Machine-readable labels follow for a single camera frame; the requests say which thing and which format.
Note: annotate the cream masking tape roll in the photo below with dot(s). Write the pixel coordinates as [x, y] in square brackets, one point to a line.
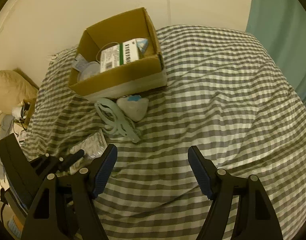
[89, 71]

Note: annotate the cardboard box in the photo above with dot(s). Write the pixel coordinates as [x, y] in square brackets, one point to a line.
[118, 80]

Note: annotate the silver blister pack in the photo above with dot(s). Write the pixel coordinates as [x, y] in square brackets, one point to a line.
[93, 145]

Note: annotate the beige pillow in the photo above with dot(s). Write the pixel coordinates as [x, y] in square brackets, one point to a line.
[15, 85]

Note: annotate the pale green plastic hanger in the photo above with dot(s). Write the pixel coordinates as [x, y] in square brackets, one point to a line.
[115, 120]

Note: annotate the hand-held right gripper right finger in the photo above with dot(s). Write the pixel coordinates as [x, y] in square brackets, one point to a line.
[201, 172]

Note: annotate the green curtain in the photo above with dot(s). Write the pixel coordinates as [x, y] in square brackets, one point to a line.
[280, 30]

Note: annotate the blue tissue packet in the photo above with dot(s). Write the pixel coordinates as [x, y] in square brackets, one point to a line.
[142, 45]

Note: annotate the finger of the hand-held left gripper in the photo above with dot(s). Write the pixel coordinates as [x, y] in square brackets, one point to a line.
[73, 158]
[50, 165]

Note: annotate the green and white carton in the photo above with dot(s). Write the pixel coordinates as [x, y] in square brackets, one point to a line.
[120, 53]

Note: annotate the small brown bedside box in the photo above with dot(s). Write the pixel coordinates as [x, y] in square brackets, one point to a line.
[29, 110]

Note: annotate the grey checked blanket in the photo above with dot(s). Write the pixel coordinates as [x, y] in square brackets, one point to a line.
[205, 105]

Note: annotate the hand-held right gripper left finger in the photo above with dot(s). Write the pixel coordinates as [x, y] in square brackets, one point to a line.
[104, 172]

